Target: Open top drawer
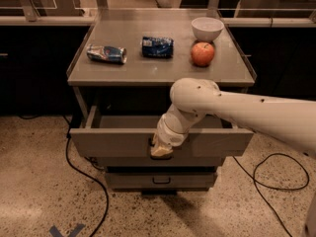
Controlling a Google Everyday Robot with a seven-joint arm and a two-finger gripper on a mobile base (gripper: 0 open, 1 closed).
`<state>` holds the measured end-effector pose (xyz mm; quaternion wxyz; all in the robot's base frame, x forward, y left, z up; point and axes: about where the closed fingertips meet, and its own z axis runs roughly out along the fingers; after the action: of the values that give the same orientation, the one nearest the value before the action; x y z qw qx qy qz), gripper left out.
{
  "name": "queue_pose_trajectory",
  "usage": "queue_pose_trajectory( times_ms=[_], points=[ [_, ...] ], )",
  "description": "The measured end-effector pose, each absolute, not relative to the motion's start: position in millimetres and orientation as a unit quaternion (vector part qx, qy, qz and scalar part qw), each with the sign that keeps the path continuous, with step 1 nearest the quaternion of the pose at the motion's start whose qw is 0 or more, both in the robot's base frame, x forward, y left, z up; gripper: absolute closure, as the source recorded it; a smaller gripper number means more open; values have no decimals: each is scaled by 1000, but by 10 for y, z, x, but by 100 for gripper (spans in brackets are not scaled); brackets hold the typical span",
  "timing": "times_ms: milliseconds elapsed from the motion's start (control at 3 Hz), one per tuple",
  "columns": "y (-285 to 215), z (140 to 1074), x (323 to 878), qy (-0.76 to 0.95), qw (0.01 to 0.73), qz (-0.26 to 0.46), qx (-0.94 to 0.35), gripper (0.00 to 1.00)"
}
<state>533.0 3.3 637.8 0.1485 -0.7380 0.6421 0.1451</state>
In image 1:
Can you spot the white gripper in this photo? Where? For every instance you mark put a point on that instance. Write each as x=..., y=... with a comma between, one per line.
x=168, y=133

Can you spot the grey top drawer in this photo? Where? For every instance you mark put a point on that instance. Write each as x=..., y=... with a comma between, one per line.
x=129, y=136

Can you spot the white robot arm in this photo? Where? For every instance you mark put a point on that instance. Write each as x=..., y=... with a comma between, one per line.
x=289, y=121

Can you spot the grey bottom drawer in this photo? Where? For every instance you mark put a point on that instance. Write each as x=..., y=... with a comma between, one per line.
x=154, y=181

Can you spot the grey drawer cabinet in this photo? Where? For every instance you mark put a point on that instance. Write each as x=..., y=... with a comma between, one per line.
x=140, y=87

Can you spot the blue chip bag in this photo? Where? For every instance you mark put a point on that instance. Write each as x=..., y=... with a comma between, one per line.
x=157, y=47

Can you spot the crushed silver blue can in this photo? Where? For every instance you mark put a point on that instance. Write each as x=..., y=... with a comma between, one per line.
x=106, y=53

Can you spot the red apple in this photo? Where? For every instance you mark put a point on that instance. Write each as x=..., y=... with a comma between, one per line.
x=202, y=53

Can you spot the white bowl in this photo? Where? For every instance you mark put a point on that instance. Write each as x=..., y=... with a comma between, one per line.
x=207, y=29

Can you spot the blue tape cross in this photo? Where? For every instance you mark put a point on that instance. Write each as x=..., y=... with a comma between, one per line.
x=56, y=231

